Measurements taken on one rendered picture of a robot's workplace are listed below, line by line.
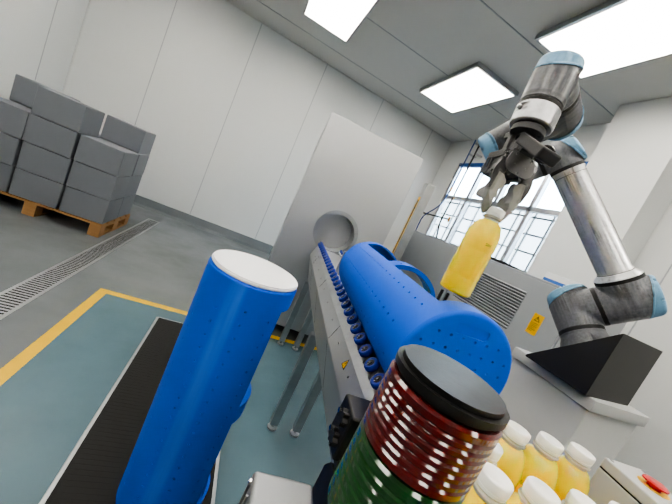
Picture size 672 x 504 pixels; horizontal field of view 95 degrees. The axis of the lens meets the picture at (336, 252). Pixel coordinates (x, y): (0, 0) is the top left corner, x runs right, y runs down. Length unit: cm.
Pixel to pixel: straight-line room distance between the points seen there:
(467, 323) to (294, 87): 543
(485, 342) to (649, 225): 317
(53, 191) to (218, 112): 271
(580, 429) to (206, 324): 123
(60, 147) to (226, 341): 332
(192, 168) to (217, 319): 494
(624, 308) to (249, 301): 130
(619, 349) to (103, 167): 397
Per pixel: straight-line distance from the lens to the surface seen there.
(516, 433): 66
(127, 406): 176
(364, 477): 20
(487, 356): 81
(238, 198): 571
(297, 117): 580
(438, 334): 72
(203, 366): 100
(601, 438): 153
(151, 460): 124
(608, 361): 132
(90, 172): 395
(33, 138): 413
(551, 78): 87
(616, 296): 153
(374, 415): 19
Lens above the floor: 132
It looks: 8 degrees down
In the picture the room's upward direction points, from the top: 25 degrees clockwise
